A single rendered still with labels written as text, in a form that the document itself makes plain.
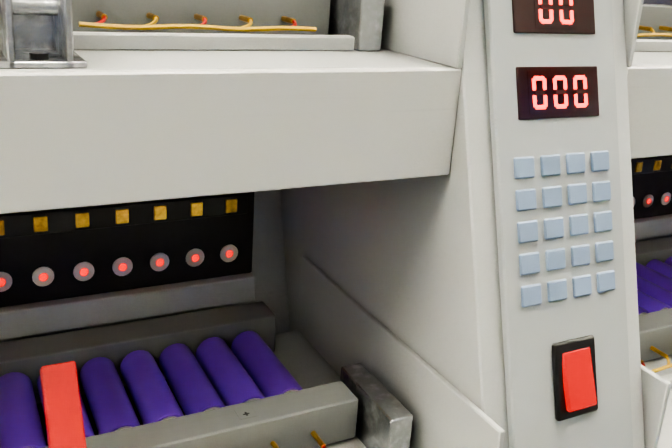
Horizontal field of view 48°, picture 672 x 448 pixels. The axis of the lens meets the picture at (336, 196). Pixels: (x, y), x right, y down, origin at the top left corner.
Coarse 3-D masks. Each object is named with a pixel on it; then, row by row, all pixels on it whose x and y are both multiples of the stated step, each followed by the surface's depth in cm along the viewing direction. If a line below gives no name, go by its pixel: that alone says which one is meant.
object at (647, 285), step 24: (648, 168) 59; (648, 192) 60; (648, 216) 61; (648, 240) 60; (648, 264) 57; (648, 288) 53; (648, 312) 49; (648, 336) 45; (648, 360) 47; (648, 384) 35; (648, 408) 35; (648, 432) 36
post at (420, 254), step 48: (480, 0) 31; (480, 48) 31; (624, 48) 35; (480, 96) 31; (624, 96) 35; (480, 144) 31; (624, 144) 35; (288, 192) 47; (336, 192) 42; (384, 192) 37; (432, 192) 33; (480, 192) 31; (624, 192) 35; (288, 240) 48; (336, 240) 42; (384, 240) 37; (432, 240) 34; (480, 240) 31; (624, 240) 35; (288, 288) 49; (384, 288) 38; (432, 288) 34; (480, 288) 31; (432, 336) 34; (480, 336) 31; (480, 384) 31
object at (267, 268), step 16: (256, 192) 48; (272, 192) 48; (256, 208) 48; (272, 208) 48; (256, 224) 48; (272, 224) 48; (256, 240) 48; (272, 240) 48; (640, 240) 64; (256, 256) 48; (272, 256) 48; (256, 272) 48; (272, 272) 49; (256, 288) 48; (272, 288) 49; (240, 304) 48; (272, 304) 49; (288, 304) 49; (288, 320) 49; (32, 336) 42
